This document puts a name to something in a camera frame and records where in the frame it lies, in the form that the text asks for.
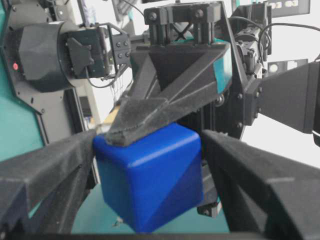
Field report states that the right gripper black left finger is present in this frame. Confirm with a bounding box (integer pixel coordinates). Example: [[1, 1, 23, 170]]
[[0, 130, 97, 235]]

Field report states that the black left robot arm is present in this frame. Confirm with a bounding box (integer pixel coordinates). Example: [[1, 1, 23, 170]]
[[0, 0, 272, 146]]

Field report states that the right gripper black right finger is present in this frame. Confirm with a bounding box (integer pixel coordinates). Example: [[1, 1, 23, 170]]
[[202, 130, 320, 240]]

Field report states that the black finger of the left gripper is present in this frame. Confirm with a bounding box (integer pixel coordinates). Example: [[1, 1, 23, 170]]
[[106, 43, 232, 147]]

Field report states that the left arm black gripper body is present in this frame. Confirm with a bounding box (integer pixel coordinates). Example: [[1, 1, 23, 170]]
[[144, 1, 263, 138]]

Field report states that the blue cube block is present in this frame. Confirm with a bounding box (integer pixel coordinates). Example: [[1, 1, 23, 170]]
[[93, 123, 204, 233]]

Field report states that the green table cloth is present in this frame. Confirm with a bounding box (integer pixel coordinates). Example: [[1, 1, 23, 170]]
[[0, 0, 231, 236]]

